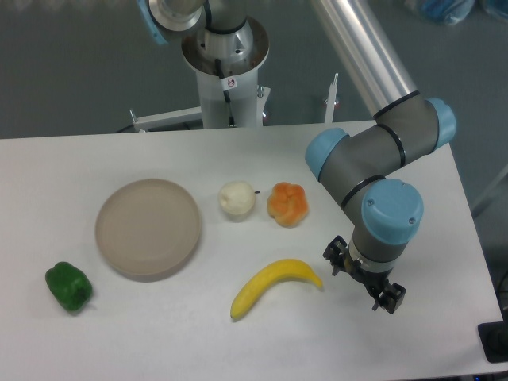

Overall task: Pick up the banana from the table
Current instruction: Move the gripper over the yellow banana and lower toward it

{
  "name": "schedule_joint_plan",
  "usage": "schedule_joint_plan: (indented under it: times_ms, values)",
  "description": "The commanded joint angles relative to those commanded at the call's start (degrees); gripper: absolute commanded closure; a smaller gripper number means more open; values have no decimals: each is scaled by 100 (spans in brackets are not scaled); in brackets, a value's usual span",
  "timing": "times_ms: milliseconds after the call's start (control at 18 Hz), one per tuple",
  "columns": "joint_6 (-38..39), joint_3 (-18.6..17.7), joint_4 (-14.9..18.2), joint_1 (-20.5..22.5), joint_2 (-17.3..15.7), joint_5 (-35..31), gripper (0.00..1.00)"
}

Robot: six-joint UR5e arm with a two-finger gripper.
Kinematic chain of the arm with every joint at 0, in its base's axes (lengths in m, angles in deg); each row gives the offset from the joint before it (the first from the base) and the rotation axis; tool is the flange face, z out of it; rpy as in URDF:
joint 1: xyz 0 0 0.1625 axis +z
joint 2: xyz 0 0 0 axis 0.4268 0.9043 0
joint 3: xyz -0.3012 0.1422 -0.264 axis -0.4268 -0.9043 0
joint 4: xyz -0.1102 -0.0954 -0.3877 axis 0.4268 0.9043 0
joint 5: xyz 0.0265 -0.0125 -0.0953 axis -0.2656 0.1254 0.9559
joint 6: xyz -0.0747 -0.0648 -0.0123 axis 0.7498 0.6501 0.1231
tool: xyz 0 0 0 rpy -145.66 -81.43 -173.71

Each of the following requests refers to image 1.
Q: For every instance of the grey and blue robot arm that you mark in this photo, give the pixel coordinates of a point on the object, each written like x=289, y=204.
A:
x=355, y=170

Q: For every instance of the white metal frame bracket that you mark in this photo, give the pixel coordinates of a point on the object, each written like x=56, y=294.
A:
x=156, y=121

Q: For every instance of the beige round plate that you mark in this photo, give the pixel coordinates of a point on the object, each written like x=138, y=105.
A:
x=147, y=229

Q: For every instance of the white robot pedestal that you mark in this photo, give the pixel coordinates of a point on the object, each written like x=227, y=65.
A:
x=226, y=68

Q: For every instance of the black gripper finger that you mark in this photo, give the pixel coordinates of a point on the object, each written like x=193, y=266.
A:
x=336, y=252
x=389, y=297

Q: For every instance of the yellow banana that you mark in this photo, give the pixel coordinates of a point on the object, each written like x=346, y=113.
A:
x=277, y=272

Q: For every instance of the orange bread roll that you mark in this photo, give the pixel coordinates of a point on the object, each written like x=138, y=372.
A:
x=287, y=204

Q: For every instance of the white pear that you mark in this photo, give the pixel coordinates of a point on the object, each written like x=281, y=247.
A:
x=237, y=198

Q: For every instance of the white upright post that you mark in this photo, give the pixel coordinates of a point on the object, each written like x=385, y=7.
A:
x=332, y=101

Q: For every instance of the blue plastic bag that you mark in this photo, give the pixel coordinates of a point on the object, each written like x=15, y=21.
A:
x=442, y=12

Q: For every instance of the black device at table edge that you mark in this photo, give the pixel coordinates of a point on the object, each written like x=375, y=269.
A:
x=493, y=336

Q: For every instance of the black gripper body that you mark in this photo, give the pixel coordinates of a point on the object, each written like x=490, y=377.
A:
x=371, y=274

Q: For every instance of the green bell pepper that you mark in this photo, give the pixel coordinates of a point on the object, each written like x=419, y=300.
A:
x=70, y=286

